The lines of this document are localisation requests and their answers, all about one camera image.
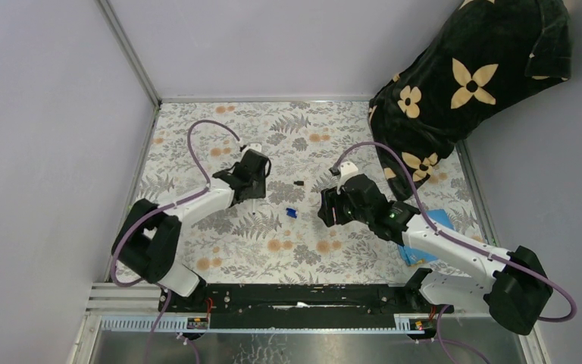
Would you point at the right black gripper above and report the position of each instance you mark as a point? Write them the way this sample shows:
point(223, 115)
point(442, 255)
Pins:
point(330, 199)

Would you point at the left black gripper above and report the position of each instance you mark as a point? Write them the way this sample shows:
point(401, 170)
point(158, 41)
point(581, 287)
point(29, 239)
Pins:
point(260, 191)

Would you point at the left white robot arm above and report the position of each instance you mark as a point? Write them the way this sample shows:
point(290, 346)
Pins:
point(148, 239)

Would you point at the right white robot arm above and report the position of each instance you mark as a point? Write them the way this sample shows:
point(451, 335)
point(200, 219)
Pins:
point(509, 285)

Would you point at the blue pen cap left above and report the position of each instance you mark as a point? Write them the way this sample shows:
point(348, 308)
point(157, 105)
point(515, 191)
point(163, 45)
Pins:
point(291, 213)

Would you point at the floral patterned table mat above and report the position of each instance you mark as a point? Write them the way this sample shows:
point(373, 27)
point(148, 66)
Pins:
point(302, 140)

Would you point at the blue folded cloth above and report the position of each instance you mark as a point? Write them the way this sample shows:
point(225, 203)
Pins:
point(412, 256)

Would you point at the black floral blanket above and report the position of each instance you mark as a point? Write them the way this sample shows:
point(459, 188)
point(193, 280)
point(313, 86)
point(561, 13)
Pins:
point(488, 56)

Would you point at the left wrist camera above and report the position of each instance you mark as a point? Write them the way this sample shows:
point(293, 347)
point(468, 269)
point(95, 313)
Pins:
point(257, 147)

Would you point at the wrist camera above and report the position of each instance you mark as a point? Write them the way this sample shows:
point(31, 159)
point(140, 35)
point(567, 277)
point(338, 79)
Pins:
point(257, 147)
point(344, 171)

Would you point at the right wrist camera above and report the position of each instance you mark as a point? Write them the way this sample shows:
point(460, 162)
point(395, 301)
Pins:
point(344, 171)

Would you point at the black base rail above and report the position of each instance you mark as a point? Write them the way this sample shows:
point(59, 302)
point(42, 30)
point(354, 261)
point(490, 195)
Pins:
point(304, 306)

